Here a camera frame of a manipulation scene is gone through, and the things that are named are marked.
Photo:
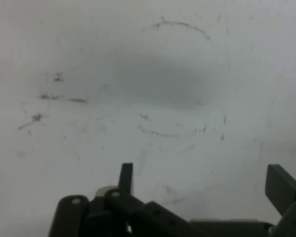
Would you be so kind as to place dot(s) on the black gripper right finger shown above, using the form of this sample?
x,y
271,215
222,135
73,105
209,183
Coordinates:
x,y
283,187

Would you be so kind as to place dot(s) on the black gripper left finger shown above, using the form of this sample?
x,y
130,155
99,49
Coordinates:
x,y
118,205

